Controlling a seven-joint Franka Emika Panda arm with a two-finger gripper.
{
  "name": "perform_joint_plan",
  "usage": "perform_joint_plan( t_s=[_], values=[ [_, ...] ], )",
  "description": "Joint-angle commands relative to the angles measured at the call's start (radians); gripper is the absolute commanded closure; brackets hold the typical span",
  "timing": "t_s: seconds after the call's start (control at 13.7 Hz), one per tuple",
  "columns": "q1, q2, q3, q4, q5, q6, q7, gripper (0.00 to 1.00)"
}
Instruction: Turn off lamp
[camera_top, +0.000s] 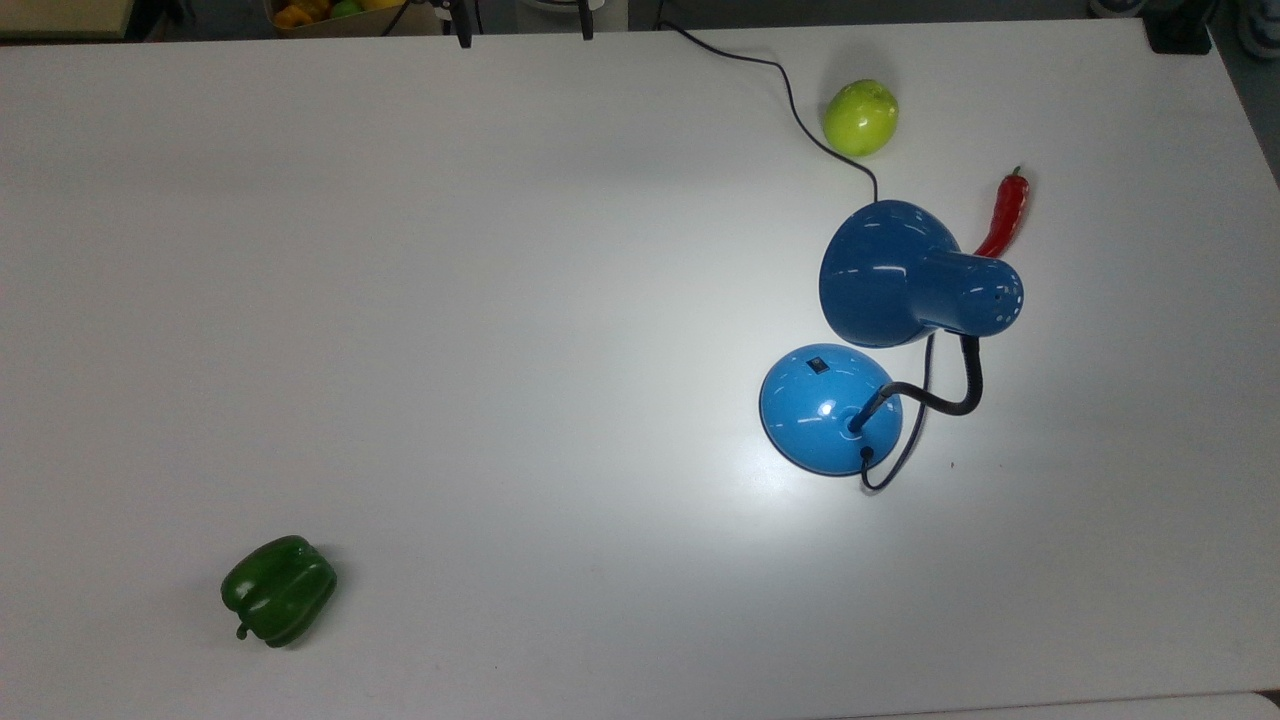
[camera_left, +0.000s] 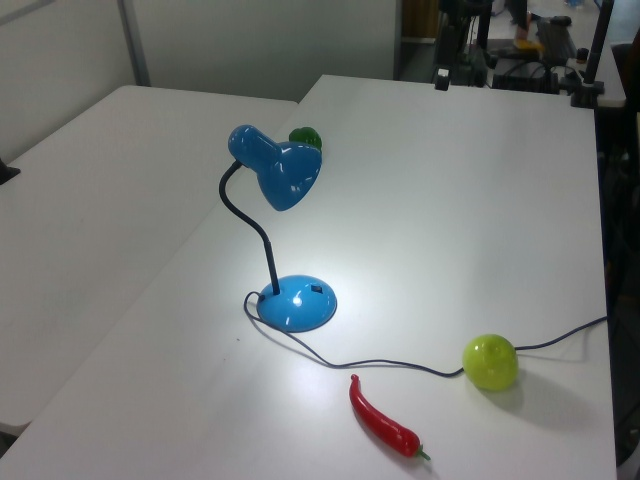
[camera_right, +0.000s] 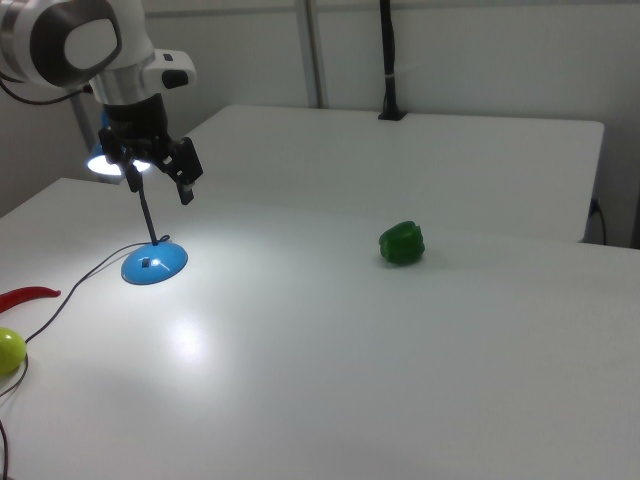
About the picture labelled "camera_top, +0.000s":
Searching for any cardboard box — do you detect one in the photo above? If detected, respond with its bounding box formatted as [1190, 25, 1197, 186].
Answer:
[263, 0, 448, 39]

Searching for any red chili pepper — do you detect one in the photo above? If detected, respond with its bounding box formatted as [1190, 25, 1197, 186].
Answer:
[972, 165, 1031, 261]

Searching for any green bell pepper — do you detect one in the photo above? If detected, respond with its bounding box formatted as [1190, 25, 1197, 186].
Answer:
[220, 535, 339, 649]

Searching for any blue gooseneck desk lamp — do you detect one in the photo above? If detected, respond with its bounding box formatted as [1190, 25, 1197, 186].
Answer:
[758, 198, 1026, 478]

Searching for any black lamp power cable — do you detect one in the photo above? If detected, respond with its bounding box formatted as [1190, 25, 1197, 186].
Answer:
[655, 15, 938, 494]

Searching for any beige wooden board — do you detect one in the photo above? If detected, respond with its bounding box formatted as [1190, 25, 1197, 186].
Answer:
[0, 0, 136, 39]

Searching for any green apple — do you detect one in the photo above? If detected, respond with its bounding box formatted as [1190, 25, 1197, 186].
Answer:
[822, 79, 900, 158]

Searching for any black table clamp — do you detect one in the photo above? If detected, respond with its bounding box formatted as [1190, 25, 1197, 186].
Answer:
[1143, 0, 1213, 55]

